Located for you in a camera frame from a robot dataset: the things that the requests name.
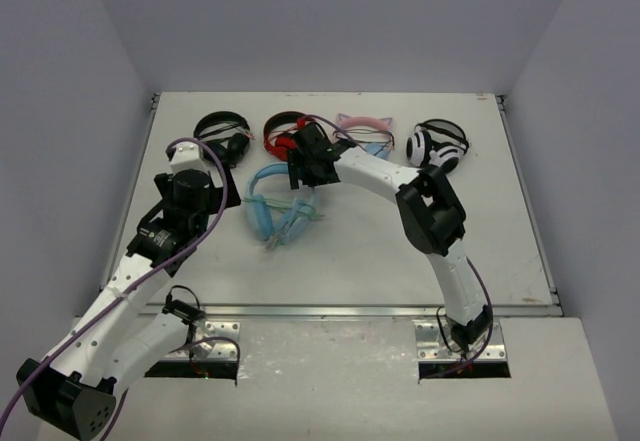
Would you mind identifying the white black headphones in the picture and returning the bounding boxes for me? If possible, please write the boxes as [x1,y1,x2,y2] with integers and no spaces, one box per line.
[406,118,470,174]

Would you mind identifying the aluminium table rail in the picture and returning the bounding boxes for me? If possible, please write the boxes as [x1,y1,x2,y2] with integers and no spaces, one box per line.
[144,302,564,322]

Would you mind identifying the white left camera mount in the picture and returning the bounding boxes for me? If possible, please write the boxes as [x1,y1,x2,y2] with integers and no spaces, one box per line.
[166,141,207,174]

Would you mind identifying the red black headphones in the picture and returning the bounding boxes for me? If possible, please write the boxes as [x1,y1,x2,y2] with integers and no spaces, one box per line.
[263,111,307,162]

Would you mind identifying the right metal mounting bracket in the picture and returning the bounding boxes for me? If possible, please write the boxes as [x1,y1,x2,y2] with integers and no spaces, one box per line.
[414,317,508,363]

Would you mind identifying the green headphone cable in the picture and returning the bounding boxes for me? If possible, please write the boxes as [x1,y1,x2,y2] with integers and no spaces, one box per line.
[244,195,326,253]

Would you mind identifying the left metal mounting bracket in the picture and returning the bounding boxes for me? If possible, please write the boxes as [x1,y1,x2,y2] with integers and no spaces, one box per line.
[166,319,241,362]

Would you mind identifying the metal mounting bracket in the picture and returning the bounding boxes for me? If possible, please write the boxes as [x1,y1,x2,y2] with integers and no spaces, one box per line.
[166,319,241,362]
[414,317,508,363]

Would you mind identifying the light blue headphones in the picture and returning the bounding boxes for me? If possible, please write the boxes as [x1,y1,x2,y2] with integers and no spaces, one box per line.
[243,162,324,250]

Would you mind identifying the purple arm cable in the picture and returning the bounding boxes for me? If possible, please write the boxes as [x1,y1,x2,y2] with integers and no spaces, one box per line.
[302,114,494,377]
[0,136,230,441]

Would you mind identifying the pink blue cat-ear headphones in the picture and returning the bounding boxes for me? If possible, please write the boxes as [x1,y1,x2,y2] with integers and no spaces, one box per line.
[333,113,395,159]

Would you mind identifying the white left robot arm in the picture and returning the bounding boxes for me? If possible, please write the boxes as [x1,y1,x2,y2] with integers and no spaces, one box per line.
[14,168,240,440]

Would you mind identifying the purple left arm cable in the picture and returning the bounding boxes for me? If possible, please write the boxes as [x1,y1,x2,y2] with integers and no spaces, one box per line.
[0,136,230,441]

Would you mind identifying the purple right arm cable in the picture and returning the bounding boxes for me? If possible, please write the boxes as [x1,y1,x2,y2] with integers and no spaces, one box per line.
[302,114,494,377]

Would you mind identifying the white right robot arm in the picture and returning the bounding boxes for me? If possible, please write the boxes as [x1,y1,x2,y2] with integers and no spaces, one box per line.
[287,122,493,353]

